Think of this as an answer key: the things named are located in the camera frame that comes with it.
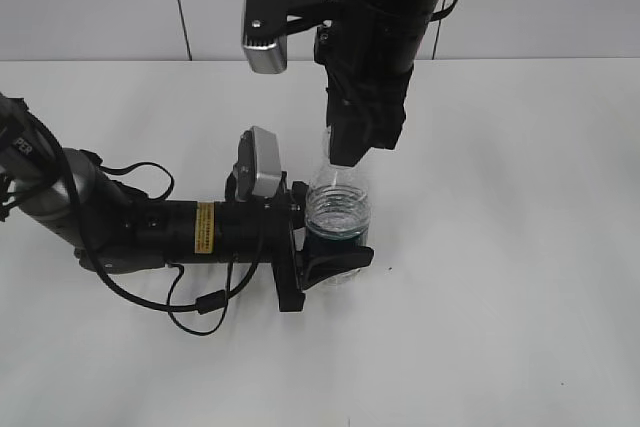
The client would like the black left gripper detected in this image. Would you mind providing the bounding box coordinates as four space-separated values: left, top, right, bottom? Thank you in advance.
214 174 374 312

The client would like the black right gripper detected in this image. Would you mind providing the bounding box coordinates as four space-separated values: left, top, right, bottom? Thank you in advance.
315 1 431 166

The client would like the clear green-label water bottle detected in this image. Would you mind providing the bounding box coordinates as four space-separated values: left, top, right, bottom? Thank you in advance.
303 126 374 288

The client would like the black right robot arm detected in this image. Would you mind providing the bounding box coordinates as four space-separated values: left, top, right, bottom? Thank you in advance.
314 0 452 167

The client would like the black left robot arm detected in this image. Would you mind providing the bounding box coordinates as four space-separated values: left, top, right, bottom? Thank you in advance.
1 97 374 312

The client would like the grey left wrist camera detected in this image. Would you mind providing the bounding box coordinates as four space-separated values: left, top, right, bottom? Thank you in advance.
234 126 282 201

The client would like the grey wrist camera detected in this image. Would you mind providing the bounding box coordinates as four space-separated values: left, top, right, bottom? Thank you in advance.
241 0 341 75
234 126 282 201

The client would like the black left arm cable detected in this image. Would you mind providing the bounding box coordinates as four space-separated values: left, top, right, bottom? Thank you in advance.
0 96 266 336

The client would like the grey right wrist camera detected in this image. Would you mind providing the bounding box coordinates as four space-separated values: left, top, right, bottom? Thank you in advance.
241 0 341 75

